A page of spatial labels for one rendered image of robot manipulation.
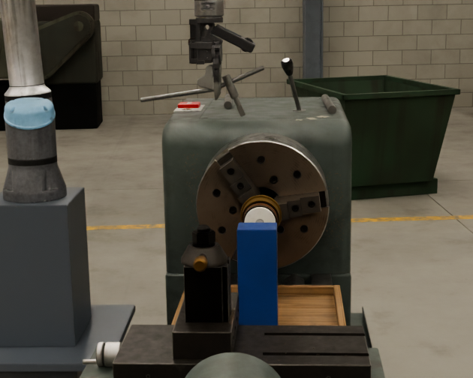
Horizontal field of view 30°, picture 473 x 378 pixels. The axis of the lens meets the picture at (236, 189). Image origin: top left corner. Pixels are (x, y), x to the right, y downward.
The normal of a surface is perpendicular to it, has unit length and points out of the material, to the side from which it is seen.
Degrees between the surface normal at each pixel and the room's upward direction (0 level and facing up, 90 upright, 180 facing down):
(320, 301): 0
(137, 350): 0
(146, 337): 0
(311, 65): 90
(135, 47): 90
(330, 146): 87
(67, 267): 90
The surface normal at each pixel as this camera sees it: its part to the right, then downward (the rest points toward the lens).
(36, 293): -0.04, 0.22
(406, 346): -0.02, -0.98
